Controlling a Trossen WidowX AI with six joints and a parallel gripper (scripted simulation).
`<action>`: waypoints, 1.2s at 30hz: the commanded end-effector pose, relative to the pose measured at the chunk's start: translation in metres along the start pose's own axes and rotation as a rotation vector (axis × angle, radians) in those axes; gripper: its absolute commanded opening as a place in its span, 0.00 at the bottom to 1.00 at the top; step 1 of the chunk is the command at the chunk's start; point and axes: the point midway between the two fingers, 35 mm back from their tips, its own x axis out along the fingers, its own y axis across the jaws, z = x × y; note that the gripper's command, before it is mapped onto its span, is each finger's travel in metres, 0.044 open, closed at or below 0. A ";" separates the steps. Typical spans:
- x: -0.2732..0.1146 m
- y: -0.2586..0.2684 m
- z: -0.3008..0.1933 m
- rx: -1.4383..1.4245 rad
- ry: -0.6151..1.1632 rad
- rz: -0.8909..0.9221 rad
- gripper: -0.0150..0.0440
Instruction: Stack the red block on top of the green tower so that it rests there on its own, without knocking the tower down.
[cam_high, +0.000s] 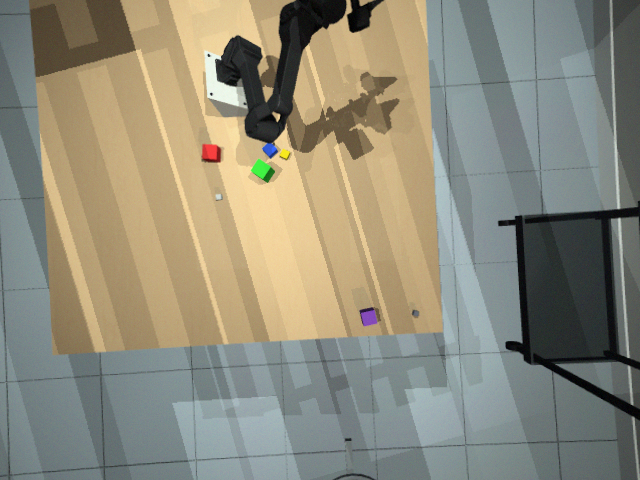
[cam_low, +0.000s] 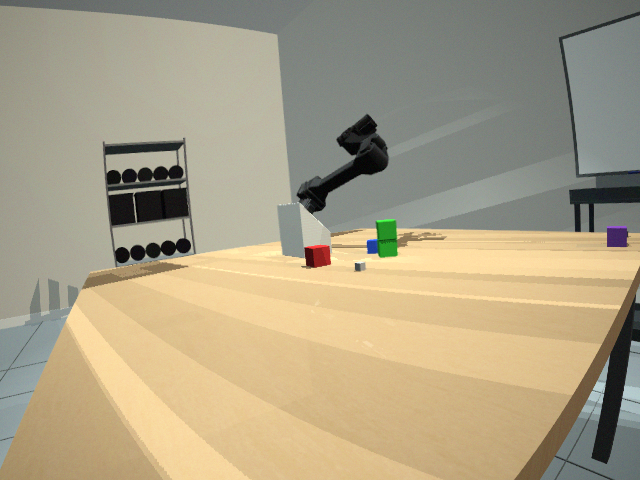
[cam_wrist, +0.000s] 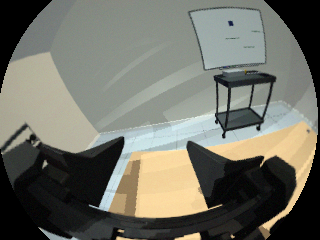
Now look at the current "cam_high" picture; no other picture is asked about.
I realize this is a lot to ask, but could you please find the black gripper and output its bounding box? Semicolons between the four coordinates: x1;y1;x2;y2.
347;0;383;33

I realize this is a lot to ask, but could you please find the red block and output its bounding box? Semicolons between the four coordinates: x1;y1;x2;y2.
202;144;222;163

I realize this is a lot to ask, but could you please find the small blue block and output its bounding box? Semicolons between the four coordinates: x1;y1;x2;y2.
262;143;278;159

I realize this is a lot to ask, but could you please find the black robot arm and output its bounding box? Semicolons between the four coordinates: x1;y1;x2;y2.
215;0;346;144

